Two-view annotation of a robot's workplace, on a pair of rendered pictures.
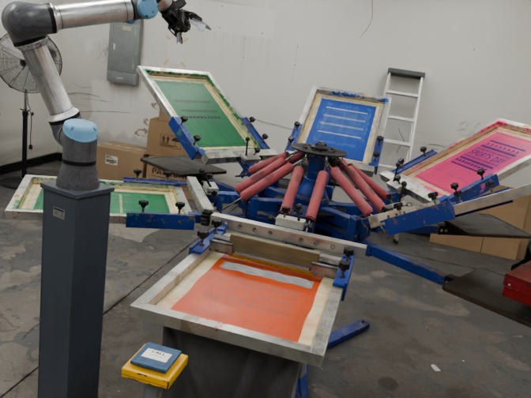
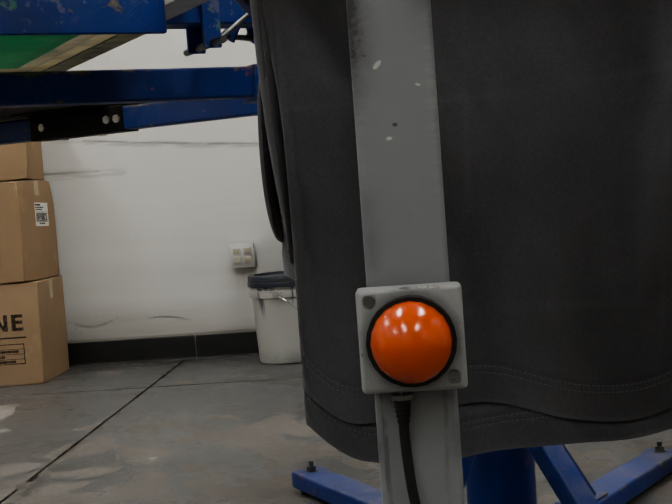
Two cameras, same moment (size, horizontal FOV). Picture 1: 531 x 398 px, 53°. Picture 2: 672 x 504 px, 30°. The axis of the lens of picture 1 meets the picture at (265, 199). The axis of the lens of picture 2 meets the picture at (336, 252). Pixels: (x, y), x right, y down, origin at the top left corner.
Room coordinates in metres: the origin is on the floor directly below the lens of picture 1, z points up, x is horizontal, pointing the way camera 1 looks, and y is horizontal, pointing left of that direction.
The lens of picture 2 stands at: (0.62, 0.34, 0.72)
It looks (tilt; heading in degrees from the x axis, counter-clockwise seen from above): 3 degrees down; 352
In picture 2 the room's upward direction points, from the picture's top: 4 degrees counter-clockwise
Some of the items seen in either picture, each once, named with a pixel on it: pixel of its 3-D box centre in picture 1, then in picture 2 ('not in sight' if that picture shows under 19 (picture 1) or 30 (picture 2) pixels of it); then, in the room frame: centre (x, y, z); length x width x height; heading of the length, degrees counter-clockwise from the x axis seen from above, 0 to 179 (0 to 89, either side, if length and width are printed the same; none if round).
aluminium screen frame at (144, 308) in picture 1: (257, 283); not in sight; (1.75, -0.02, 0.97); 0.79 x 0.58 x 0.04; 168
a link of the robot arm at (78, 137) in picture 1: (79, 139); not in sight; (1.88, 0.69, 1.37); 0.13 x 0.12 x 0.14; 34
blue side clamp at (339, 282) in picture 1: (343, 275); not in sight; (1.93, -0.34, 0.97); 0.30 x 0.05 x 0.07; 168
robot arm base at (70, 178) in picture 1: (78, 171); not in sight; (1.87, 0.68, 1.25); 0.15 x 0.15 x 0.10
